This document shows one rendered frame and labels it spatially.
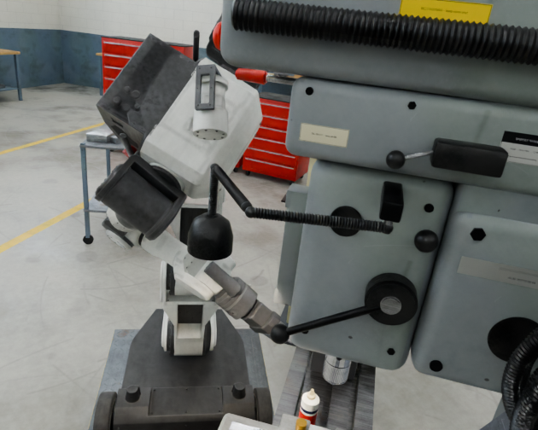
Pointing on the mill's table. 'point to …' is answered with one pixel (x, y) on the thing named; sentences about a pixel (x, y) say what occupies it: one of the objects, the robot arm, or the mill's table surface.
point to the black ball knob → (426, 241)
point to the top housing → (316, 64)
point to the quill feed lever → (377, 305)
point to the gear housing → (420, 131)
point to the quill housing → (362, 260)
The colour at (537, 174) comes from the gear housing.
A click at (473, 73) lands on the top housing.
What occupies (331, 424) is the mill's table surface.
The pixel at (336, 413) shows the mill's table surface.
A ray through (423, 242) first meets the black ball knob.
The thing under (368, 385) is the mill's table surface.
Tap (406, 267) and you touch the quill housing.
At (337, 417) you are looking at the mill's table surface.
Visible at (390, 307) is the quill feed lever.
